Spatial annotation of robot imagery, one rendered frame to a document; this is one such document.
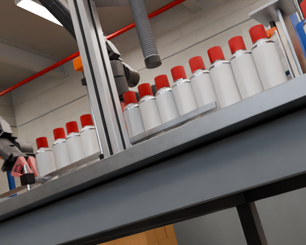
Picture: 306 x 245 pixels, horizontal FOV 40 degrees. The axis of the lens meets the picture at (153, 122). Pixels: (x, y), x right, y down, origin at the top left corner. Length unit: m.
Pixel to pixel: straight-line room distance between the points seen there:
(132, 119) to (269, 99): 0.68
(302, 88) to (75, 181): 0.30
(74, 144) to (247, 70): 0.53
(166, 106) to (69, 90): 5.95
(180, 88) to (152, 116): 0.10
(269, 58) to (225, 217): 4.74
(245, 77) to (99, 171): 0.48
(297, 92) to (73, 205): 0.36
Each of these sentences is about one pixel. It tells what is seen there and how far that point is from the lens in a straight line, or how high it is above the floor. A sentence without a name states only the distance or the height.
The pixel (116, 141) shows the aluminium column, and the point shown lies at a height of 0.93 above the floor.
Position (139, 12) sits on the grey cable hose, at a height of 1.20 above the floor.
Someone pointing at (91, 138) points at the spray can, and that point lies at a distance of 1.16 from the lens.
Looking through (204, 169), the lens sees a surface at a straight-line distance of 0.49.
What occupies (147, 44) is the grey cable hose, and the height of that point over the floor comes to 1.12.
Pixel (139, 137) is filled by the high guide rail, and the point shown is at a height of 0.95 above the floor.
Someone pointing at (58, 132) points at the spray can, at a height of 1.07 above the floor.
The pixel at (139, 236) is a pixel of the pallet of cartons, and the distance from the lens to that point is 4.43.
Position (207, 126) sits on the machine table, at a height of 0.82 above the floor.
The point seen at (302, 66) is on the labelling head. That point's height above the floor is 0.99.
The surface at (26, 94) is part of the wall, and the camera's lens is 7.53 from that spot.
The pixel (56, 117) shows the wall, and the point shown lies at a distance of 7.02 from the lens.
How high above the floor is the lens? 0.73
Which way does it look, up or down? 14 degrees up
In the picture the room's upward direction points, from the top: 15 degrees counter-clockwise
